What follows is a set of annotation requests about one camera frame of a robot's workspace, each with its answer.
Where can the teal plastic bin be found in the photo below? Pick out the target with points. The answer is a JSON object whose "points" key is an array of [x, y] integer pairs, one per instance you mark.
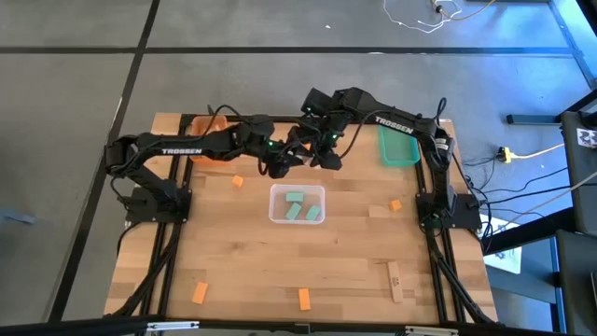
{"points": [[398, 149]]}

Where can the orange cube block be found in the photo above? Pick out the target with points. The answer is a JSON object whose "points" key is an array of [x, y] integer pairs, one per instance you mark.
{"points": [[238, 181], [395, 205]]}

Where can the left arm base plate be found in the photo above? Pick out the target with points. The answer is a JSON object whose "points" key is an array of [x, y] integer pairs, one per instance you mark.
{"points": [[140, 214]]}

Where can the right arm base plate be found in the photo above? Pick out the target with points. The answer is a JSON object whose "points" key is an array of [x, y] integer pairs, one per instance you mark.
{"points": [[466, 219]]}

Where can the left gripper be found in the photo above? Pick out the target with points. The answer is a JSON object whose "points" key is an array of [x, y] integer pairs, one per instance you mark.
{"points": [[280, 165]]}

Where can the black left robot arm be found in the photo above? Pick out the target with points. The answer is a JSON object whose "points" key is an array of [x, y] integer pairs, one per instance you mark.
{"points": [[182, 150]]}

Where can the yellow power plug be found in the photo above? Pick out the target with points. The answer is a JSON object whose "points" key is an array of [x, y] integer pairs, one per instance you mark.
{"points": [[506, 154]]}

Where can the orange plastic bin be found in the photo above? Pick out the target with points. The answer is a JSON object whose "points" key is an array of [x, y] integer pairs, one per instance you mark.
{"points": [[205, 125]]}

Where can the white paper sheet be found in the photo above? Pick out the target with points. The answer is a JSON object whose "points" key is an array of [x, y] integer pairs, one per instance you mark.
{"points": [[506, 259]]}

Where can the silver metal bracket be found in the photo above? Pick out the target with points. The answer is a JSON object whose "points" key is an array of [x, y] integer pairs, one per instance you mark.
{"points": [[172, 325], [431, 331]]}

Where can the blue metal bar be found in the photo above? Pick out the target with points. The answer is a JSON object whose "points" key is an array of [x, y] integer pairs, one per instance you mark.
{"points": [[531, 119]]}

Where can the black floor beam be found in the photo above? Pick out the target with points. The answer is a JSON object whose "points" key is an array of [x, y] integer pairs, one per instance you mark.
{"points": [[527, 231]]}

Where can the clear plastic bin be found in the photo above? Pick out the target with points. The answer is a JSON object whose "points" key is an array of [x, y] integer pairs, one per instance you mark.
{"points": [[309, 192]]}

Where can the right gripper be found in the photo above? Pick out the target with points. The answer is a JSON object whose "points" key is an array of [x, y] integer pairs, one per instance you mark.
{"points": [[329, 158]]}

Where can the black and white fiducial tag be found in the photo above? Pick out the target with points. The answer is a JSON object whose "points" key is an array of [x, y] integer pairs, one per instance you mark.
{"points": [[587, 138]]}

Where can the black aluminium table frame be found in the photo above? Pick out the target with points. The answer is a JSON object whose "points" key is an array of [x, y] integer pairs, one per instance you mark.
{"points": [[252, 323]]}

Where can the printed natural wood plank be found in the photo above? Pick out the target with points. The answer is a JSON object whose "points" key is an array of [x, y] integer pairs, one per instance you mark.
{"points": [[395, 281]]}

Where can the black seat with tag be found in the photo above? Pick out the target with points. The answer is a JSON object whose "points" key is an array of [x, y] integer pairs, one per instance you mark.
{"points": [[578, 186]]}

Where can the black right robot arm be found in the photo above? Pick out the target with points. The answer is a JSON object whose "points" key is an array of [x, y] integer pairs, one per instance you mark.
{"points": [[396, 123]]}

